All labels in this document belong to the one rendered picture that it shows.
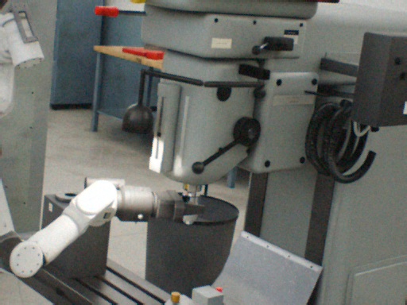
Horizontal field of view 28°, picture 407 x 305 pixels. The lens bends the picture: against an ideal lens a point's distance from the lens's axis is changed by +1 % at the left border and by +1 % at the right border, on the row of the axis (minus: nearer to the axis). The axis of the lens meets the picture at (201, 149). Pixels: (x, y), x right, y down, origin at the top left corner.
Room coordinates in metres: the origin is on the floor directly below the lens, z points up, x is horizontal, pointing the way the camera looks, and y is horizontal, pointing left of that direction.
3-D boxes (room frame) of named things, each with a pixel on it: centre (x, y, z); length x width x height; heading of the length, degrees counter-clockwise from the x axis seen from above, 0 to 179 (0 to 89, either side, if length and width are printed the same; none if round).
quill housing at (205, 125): (1.96, 0.01, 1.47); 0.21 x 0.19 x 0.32; 43
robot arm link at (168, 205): (1.93, 0.10, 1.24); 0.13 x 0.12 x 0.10; 18
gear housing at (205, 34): (1.99, -0.02, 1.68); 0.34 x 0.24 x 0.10; 133
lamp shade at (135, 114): (1.83, 0.15, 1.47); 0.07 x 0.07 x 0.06
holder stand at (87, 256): (2.30, 0.35, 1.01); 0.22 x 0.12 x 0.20; 35
